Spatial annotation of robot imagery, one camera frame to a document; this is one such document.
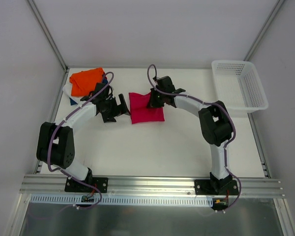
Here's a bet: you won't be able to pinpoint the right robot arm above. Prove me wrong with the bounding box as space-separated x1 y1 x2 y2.
147 76 235 195

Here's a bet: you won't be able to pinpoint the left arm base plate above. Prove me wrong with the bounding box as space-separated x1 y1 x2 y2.
64 175 109 193

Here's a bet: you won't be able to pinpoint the left aluminium frame post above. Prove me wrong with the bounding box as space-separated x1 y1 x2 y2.
26 0 68 72

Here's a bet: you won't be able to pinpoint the folded orange t-shirt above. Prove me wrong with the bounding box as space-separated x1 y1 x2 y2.
69 67 105 97

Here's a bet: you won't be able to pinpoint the aluminium frame post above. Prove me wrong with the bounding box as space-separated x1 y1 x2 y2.
243 0 286 61
26 0 68 72

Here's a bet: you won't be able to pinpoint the crimson red t-shirt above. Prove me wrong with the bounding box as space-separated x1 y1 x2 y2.
129 92 165 124

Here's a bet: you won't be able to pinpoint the folded white t-shirt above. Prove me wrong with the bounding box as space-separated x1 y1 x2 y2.
62 83 74 100

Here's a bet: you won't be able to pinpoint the right aluminium frame post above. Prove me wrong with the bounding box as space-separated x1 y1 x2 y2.
243 0 286 61

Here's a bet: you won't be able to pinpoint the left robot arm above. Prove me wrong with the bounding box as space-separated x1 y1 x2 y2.
36 83 130 192

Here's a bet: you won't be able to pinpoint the white slotted cable duct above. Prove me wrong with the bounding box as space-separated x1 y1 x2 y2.
30 194 213 207

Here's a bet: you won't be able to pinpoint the white plastic basket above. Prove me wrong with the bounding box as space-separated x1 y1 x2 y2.
211 60 268 117

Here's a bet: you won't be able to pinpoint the folded blue t-shirt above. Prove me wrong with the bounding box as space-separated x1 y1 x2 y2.
69 77 108 106

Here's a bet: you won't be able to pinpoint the aluminium mounting rail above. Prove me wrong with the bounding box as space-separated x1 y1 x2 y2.
20 174 286 199

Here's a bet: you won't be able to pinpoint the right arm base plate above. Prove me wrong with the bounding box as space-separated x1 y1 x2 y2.
194 179 239 196

